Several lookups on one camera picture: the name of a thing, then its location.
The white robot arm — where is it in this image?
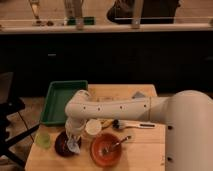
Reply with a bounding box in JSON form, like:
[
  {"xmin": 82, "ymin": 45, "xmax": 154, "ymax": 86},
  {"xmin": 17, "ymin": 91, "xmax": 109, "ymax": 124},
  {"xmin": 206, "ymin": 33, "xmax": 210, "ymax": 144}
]
[{"xmin": 65, "ymin": 90, "xmax": 213, "ymax": 171}]

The yellow banana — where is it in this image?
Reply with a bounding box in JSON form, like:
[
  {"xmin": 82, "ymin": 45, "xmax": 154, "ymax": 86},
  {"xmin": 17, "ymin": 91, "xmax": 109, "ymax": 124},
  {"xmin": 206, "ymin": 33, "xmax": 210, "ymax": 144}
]
[{"xmin": 101, "ymin": 120, "xmax": 112, "ymax": 129}]

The metal spoon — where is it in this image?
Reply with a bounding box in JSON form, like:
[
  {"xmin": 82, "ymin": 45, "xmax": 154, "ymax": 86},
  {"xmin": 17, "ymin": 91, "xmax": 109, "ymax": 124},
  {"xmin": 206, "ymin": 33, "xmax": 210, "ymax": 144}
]
[{"xmin": 101, "ymin": 135, "xmax": 131, "ymax": 155}]

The dark purple bowl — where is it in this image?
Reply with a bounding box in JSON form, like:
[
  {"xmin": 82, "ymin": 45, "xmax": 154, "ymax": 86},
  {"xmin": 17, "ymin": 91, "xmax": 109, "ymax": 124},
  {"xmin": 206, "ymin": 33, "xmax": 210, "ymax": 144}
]
[{"xmin": 54, "ymin": 131, "xmax": 74, "ymax": 157}]

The orange bowl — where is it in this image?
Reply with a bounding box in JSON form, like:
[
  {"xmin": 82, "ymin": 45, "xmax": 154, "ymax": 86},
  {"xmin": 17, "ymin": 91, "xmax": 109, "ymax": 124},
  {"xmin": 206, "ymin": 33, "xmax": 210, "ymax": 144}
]
[{"xmin": 90, "ymin": 133, "xmax": 122, "ymax": 167}]

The black office chair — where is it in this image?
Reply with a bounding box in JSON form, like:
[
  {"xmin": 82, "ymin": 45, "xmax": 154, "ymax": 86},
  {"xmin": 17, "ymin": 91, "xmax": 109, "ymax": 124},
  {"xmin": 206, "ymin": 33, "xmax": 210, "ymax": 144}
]
[{"xmin": 0, "ymin": 72, "xmax": 39, "ymax": 168}]

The light blue towel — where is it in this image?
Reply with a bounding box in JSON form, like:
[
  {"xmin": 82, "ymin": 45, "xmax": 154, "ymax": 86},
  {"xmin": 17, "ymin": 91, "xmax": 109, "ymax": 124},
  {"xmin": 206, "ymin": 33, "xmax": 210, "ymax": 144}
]
[{"xmin": 67, "ymin": 138, "xmax": 80, "ymax": 154}]

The green plastic tray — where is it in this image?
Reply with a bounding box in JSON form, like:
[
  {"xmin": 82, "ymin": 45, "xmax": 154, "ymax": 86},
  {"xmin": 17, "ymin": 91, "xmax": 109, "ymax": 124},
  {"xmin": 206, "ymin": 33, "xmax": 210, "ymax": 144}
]
[{"xmin": 40, "ymin": 80, "xmax": 88, "ymax": 126}]

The light green cup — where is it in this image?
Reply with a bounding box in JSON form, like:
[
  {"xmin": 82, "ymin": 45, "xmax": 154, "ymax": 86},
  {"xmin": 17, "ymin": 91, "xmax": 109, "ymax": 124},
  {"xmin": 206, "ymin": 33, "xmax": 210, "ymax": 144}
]
[{"xmin": 35, "ymin": 132, "xmax": 51, "ymax": 149}]

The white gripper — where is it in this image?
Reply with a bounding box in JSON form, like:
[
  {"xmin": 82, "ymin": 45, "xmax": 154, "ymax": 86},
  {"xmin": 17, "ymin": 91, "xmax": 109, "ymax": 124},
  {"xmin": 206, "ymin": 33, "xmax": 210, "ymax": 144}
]
[{"xmin": 65, "ymin": 118, "xmax": 86, "ymax": 137}]

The white cup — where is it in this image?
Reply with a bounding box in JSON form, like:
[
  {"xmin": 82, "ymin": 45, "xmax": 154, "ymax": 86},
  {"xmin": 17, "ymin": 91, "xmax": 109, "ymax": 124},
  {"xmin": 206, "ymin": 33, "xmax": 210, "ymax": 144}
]
[{"xmin": 85, "ymin": 119, "xmax": 102, "ymax": 136}]

